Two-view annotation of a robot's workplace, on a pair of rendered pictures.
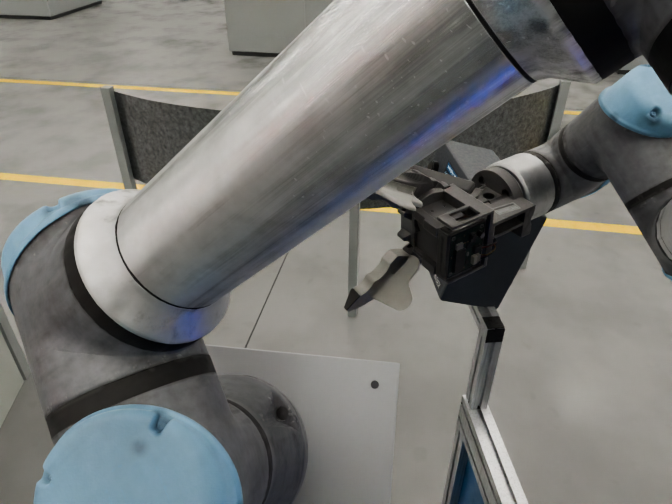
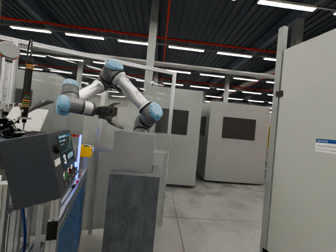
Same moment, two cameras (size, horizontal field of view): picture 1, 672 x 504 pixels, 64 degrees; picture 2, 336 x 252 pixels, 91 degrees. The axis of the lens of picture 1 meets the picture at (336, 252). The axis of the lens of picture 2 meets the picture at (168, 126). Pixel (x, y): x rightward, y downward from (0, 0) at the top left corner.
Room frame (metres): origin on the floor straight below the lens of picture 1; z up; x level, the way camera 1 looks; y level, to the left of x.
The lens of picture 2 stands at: (1.48, 0.02, 1.30)
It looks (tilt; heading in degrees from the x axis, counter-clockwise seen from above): 1 degrees up; 167
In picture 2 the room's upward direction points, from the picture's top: 5 degrees clockwise
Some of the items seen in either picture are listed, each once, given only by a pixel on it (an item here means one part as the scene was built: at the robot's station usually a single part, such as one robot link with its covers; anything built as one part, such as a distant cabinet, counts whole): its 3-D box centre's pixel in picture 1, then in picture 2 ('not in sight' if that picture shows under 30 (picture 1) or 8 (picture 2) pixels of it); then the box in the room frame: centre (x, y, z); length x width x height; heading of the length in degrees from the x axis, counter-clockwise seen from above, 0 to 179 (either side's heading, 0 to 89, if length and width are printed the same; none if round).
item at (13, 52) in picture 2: not in sight; (8, 50); (-0.38, -1.13, 1.88); 0.17 x 0.15 x 0.16; 95
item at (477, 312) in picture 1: (473, 291); not in sight; (0.77, -0.25, 1.04); 0.24 x 0.03 x 0.03; 5
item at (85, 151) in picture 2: not in sight; (86, 151); (-0.15, -0.33, 1.02); 0.16 x 0.10 x 0.11; 5
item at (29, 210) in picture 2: not in sight; (29, 207); (-0.37, -0.83, 0.42); 0.04 x 0.04 x 0.83; 5
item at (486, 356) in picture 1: (484, 364); (56, 196); (0.67, -0.26, 0.96); 0.03 x 0.03 x 0.20; 5
